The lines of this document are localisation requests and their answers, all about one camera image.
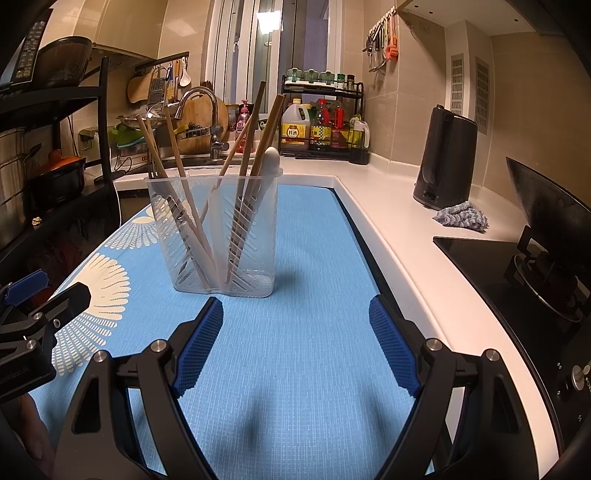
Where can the black spice rack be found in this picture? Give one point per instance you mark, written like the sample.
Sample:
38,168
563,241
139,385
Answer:
360,157

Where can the white ladle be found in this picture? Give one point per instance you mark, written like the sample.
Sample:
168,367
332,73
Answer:
184,76

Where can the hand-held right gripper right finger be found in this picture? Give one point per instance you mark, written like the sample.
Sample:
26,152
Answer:
392,341

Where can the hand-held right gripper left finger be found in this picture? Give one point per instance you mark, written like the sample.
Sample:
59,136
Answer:
203,341

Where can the metal bowl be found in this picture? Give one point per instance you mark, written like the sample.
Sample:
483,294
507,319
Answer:
134,121

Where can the hanging kitchen tools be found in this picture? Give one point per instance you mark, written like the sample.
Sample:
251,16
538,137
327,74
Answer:
383,41

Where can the white ceramic spoon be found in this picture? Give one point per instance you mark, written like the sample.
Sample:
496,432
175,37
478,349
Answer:
271,160

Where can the pink dish soap bottle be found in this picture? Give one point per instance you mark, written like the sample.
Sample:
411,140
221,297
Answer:
242,124

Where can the dark sauce bottle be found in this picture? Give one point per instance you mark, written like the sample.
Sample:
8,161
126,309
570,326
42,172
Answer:
319,127

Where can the blue shell-print mat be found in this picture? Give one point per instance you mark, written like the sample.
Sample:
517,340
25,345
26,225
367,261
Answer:
300,258

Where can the chrome faucet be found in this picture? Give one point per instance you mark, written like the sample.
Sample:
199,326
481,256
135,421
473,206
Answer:
198,92

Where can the wall socket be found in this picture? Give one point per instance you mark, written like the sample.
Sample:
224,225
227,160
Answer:
87,138

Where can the white frame window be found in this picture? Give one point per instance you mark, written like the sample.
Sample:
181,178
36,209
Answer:
295,50

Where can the appliance with control panel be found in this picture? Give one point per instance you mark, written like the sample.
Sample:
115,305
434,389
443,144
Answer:
30,50

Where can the black shelf rack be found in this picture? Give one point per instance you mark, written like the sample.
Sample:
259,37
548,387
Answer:
105,115

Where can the metal grater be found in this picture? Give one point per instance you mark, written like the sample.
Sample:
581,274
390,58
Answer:
157,92

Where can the metal stove knob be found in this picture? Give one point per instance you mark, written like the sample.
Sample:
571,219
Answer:
577,376

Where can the black wok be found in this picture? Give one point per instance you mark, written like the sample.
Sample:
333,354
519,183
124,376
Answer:
554,221

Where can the clear plastic utensil holder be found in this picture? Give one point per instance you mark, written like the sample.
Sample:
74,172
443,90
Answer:
256,272

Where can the black pot orange lid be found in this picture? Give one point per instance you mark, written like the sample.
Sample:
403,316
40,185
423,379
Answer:
57,180

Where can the black gas stove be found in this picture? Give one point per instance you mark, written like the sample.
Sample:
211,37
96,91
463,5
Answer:
480,267

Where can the row of spice jars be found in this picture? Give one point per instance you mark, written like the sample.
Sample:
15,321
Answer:
318,77

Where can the hanging wooden board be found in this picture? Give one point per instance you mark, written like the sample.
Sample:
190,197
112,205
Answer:
138,90

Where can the clear oil dispenser bottle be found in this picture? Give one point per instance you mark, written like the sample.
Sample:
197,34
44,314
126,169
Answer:
360,134

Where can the wooden cutting board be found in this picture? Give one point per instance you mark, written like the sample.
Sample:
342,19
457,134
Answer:
201,115

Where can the yellow-label oil jug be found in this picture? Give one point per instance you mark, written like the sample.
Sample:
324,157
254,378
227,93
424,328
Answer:
295,129

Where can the green basin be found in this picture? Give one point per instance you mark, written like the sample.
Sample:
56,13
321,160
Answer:
124,137

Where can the grey knitted dishcloth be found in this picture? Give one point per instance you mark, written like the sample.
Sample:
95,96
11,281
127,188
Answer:
461,217

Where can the black electric kettle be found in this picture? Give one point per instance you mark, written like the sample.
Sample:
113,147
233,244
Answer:
445,157

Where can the red-label sauce bottle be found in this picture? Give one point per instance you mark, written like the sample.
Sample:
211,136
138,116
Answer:
339,127

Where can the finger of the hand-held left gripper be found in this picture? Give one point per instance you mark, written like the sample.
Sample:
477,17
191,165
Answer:
69,300
27,288

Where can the dark bowl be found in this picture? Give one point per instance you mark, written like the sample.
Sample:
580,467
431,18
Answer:
64,60

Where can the wall vent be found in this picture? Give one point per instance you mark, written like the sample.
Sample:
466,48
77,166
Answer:
457,85
482,94

